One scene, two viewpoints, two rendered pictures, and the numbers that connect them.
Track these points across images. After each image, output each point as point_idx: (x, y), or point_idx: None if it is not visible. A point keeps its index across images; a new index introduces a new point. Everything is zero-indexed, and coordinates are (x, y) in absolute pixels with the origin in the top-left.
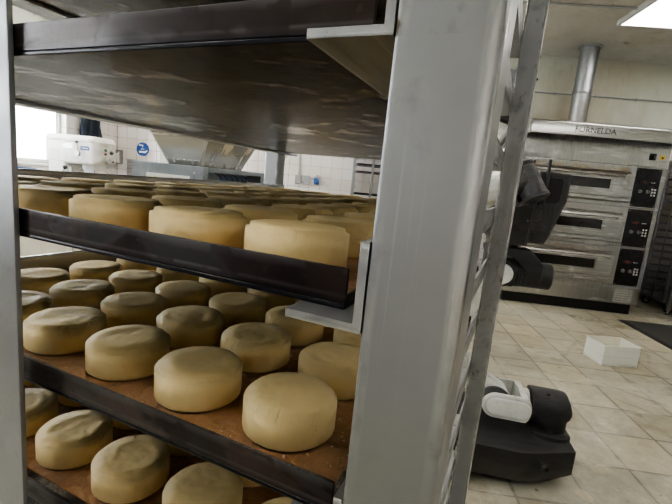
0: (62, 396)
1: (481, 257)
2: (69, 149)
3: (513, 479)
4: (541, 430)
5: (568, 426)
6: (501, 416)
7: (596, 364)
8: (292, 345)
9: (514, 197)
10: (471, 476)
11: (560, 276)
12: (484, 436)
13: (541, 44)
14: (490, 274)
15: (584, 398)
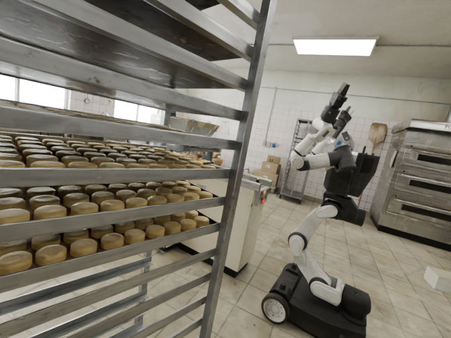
0: None
1: (371, 202)
2: (158, 120)
3: (319, 337)
4: (347, 314)
5: (382, 320)
6: (321, 297)
7: (430, 287)
8: (33, 210)
9: (237, 165)
10: (295, 326)
11: (424, 223)
12: (307, 306)
13: (254, 86)
14: (226, 203)
15: (406, 306)
